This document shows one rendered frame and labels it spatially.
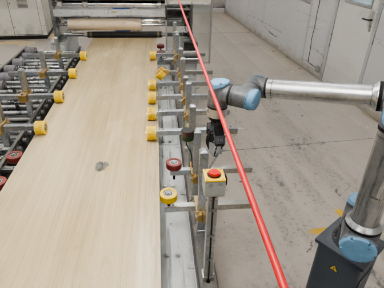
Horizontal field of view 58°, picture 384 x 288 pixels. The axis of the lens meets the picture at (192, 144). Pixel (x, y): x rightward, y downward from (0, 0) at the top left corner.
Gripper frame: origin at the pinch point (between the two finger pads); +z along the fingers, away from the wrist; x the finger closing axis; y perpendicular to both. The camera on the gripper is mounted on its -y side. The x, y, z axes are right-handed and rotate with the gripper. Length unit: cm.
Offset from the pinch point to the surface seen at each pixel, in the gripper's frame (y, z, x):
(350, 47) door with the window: 313, 38, -233
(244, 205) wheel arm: -15.0, 18.7, -13.3
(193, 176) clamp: 4.1, 15.2, 9.1
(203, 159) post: -18.9, -10.6, 8.1
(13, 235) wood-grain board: -35, 12, 83
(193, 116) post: 31.0, -4.6, 7.4
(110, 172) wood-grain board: 4, 12, 50
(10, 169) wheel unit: 22, 20, 105
